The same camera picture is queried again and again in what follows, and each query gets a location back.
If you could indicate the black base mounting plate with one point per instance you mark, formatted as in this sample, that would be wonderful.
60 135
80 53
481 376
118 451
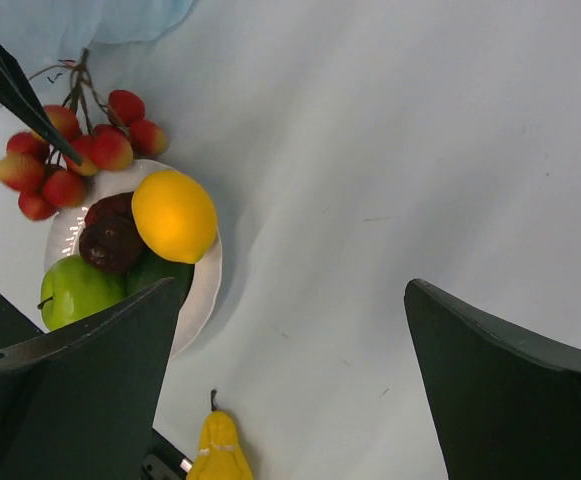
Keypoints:
70 400

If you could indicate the dark green fake avocado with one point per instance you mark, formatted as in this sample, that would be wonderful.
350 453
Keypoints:
150 268

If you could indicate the dark red fake fruit slice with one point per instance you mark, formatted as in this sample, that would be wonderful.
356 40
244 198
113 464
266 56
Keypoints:
119 205

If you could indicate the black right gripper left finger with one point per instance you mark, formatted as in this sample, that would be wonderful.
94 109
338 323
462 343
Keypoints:
95 385

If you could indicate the red fake strawberry bunch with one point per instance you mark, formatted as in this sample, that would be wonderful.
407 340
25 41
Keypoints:
107 133

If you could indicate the yellow fake lemon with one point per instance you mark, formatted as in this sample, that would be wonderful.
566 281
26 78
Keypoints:
175 216

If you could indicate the white paper plate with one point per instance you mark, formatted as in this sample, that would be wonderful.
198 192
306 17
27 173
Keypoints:
68 224

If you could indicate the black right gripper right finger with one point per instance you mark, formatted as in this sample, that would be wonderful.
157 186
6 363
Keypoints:
505 401

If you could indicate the yellow fake pear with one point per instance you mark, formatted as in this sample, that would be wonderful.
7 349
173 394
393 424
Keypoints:
220 456

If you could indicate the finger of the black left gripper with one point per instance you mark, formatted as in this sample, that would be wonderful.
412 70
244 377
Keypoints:
18 96

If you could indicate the green fake apple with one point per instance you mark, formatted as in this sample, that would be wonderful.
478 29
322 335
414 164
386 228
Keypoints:
72 290

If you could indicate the light blue printed plastic bag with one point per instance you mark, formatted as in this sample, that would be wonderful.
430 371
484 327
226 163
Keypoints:
38 34

